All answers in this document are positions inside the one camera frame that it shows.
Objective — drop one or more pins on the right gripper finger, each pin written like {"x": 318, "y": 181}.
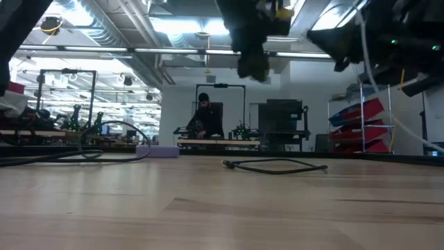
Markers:
{"x": 340, "y": 45}

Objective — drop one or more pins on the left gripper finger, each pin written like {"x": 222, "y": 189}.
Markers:
{"x": 247, "y": 66}
{"x": 262, "y": 67}

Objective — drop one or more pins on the purple round power hub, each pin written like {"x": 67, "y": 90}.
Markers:
{"x": 157, "y": 151}

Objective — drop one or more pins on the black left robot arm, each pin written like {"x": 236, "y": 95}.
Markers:
{"x": 14, "y": 27}

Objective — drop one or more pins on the green lit robot arm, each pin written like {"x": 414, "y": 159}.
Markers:
{"x": 98, "y": 123}
{"x": 75, "y": 119}

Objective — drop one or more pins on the small black robot arm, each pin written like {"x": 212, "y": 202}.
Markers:
{"x": 182, "y": 132}
{"x": 243, "y": 132}

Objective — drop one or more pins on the black equipment cabinet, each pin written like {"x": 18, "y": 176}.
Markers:
{"x": 282, "y": 114}

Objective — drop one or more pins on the metal shelf rack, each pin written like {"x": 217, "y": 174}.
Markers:
{"x": 361, "y": 104}

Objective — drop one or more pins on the black angled beam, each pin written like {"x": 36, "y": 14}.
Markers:
{"x": 426, "y": 85}

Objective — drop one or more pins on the person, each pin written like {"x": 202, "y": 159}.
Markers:
{"x": 208, "y": 119}

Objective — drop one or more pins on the red storage bin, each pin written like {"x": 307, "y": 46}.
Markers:
{"x": 367, "y": 109}
{"x": 378, "y": 146}
{"x": 376, "y": 133}

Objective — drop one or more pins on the wooden station table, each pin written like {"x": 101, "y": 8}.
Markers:
{"x": 236, "y": 142}

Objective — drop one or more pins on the long wooden workbench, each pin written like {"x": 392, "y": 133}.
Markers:
{"x": 41, "y": 133}

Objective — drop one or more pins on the red box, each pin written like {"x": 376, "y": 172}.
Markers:
{"x": 15, "y": 87}

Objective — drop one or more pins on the white bag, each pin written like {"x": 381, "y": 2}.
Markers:
{"x": 12, "y": 102}

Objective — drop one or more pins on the black gantry frame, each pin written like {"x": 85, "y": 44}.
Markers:
{"x": 220, "y": 85}
{"x": 66, "y": 71}

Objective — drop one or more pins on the black table frame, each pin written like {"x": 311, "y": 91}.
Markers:
{"x": 208, "y": 152}

